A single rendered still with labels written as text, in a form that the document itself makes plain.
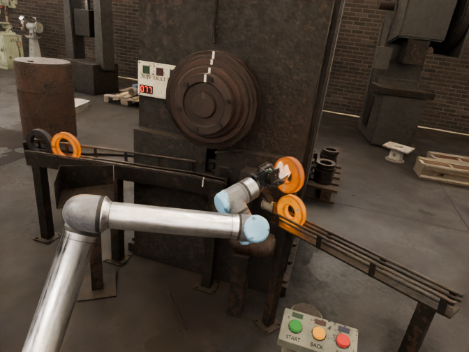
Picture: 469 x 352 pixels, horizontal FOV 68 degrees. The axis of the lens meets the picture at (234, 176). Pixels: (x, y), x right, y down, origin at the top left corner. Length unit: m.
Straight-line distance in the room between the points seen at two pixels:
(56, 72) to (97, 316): 2.93
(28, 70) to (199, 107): 2.95
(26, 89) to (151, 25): 2.65
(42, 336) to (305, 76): 1.47
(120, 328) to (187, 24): 1.57
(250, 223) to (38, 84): 3.53
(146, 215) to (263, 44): 1.03
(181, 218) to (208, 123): 0.66
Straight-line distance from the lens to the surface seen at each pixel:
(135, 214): 1.13
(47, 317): 1.34
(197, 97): 1.64
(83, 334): 2.02
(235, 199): 1.29
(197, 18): 1.89
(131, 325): 2.02
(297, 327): 1.23
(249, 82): 1.65
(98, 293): 2.20
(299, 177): 1.45
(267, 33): 1.78
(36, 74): 4.34
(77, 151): 2.26
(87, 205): 1.15
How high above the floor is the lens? 1.47
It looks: 23 degrees down
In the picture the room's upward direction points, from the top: 7 degrees clockwise
